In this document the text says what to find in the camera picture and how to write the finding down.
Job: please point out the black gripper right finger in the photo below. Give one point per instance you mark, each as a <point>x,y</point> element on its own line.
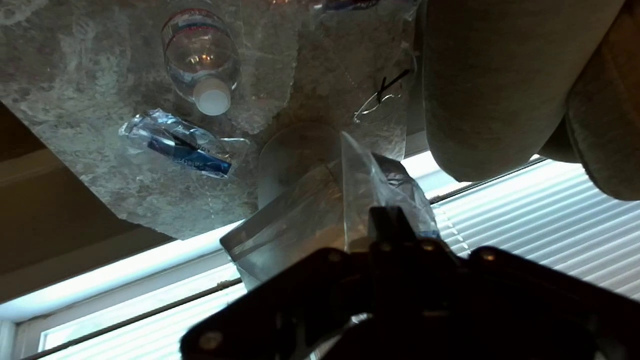
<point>402,232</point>

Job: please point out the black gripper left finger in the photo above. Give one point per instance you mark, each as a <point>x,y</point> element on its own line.
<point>381,231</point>

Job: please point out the clear crinkly plastic wrapper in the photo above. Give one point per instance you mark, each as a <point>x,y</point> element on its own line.
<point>381,181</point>

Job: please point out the translucent grey trash liner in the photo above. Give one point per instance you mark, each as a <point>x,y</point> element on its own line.
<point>293,232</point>

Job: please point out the blue and clear wrapper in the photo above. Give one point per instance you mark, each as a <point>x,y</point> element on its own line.
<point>180,147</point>

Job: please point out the narrow white window blinds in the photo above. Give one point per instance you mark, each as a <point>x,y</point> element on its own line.
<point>532,220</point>

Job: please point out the clear plastic sheet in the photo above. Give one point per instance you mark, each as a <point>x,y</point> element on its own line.
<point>321,66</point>

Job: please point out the tan fabric sofa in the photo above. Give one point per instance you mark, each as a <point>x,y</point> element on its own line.
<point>492,81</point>

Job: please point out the clear plastic water bottle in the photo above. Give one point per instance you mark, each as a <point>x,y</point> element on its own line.
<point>201,60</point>

